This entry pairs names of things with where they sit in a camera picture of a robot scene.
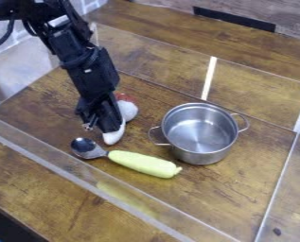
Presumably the black wall baseboard strip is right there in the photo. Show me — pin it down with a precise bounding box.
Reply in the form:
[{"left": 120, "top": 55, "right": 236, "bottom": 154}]
[{"left": 193, "top": 7, "right": 276, "bottom": 32}]

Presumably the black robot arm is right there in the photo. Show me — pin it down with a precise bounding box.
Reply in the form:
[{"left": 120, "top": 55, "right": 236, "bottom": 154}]
[{"left": 0, "top": 0, "right": 124, "bottom": 133}]

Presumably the clear acrylic enclosure panel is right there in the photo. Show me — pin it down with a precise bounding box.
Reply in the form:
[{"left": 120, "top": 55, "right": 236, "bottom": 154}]
[{"left": 0, "top": 0, "right": 300, "bottom": 242}]

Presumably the black cable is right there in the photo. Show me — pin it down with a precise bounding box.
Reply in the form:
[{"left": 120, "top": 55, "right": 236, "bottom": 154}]
[{"left": 0, "top": 15, "right": 18, "bottom": 51}]

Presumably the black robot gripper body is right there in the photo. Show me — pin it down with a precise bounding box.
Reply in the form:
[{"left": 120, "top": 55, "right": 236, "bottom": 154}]
[{"left": 59, "top": 46, "right": 120, "bottom": 129}]

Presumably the stainless steel pot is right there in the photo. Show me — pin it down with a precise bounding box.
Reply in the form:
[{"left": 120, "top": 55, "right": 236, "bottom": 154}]
[{"left": 150, "top": 103, "right": 249, "bottom": 165}]

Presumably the white red toy mushroom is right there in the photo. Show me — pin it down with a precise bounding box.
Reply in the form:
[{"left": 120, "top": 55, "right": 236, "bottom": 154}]
[{"left": 104, "top": 93, "right": 138, "bottom": 146}]

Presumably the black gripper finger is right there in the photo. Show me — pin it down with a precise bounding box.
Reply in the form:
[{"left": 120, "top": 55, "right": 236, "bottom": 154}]
[{"left": 96, "top": 100, "right": 124, "bottom": 133}]

